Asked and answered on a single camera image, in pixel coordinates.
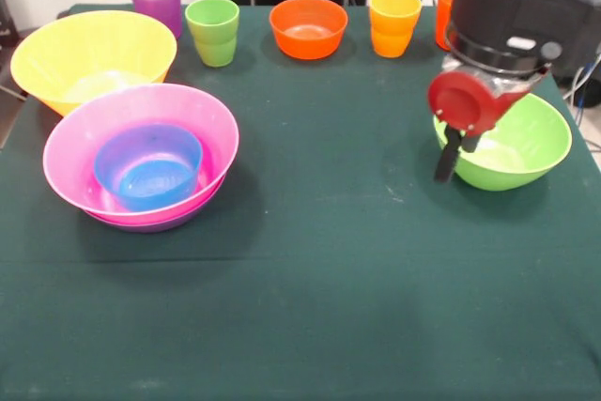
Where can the large yellow bowl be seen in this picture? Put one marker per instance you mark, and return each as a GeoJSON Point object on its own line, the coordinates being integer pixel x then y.
{"type": "Point", "coordinates": [47, 58]}

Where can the blue bowl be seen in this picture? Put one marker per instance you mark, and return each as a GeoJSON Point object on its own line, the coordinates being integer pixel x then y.
{"type": "Point", "coordinates": [150, 185]}

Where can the green cup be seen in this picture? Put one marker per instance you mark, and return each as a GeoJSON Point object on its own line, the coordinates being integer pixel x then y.
{"type": "Point", "coordinates": [213, 39]}

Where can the dark green tablecloth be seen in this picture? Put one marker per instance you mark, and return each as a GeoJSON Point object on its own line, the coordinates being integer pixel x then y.
{"type": "Point", "coordinates": [328, 279]}

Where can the purple bowl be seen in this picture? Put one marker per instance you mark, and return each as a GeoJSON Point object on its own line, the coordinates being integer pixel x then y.
{"type": "Point", "coordinates": [155, 227]}

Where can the orange bowl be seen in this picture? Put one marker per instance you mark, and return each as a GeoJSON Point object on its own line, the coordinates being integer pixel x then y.
{"type": "Point", "coordinates": [305, 44]}

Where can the green bowl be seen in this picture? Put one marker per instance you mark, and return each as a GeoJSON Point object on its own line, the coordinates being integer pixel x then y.
{"type": "Point", "coordinates": [526, 147]}

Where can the purple cup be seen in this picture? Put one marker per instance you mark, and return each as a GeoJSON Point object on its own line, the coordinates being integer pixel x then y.
{"type": "Point", "coordinates": [155, 2]}

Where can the yellow-orange cup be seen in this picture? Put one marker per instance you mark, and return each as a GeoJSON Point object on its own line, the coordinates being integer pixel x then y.
{"type": "Point", "coordinates": [392, 35]}

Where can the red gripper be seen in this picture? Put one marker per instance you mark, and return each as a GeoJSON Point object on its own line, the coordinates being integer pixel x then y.
{"type": "Point", "coordinates": [457, 103]}

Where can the dark grey equipment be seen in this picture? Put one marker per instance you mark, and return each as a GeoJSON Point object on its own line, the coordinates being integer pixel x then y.
{"type": "Point", "coordinates": [5, 25]}

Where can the orange cup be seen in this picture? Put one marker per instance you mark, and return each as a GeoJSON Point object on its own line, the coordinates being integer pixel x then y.
{"type": "Point", "coordinates": [443, 20]}

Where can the large pink bowl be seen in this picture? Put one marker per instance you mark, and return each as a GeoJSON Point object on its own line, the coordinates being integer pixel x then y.
{"type": "Point", "coordinates": [75, 138]}

